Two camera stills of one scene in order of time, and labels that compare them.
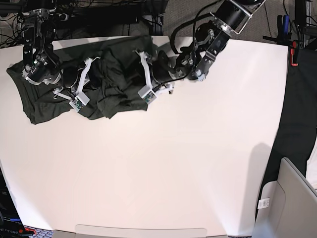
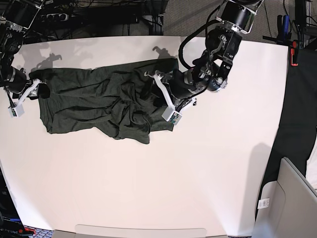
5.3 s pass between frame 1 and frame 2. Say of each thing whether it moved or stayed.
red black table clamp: stayed
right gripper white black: moved
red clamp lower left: stayed
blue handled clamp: stayed
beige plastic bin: stayed
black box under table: stayed
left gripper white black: moved
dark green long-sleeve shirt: moved
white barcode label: stayed
